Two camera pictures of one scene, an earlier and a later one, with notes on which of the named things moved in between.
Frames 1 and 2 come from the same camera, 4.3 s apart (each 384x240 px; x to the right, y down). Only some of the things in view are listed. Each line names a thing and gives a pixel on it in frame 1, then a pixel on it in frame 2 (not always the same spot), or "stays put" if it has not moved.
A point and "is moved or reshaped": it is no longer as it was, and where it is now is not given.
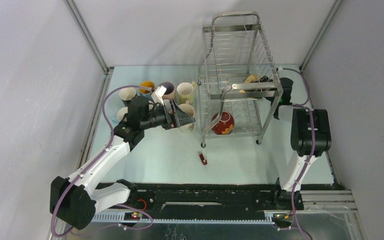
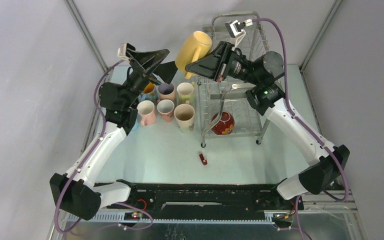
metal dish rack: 239,86 stays put
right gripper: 254,89 to 217,64
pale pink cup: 169,93 stays put
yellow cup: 185,91 stays put
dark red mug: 225,125 stays put
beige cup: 189,109 stays put
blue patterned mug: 146,93 stays put
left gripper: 178,118 to 145,62
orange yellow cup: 248,79 is moved or reshaped
